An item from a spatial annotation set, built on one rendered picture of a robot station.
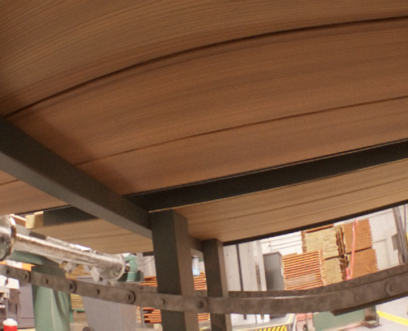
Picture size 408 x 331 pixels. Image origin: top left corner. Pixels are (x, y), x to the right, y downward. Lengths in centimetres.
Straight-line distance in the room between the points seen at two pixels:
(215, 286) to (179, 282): 41
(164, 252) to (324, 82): 47
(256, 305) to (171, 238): 23
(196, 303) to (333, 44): 44
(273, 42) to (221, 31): 5
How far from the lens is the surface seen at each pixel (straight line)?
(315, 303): 56
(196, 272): 185
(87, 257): 121
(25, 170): 40
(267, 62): 31
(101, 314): 482
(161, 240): 69
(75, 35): 27
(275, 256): 251
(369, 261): 1195
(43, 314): 159
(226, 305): 57
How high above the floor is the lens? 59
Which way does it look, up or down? 22 degrees up
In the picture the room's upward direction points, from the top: 6 degrees counter-clockwise
